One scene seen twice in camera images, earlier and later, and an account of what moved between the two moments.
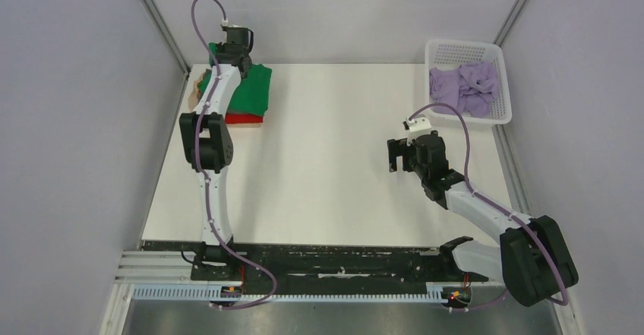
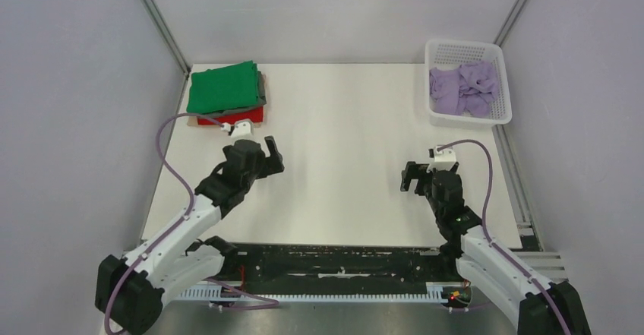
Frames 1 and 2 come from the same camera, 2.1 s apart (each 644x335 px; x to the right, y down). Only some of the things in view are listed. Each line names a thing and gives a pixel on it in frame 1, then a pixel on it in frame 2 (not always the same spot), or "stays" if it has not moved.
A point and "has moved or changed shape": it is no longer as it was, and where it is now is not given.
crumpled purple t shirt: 471,87 stays
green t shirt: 249,96 has moved or changed shape
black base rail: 307,264 stays
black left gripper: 219,48 → 271,164
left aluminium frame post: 159,21 stays
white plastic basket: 471,76 stays
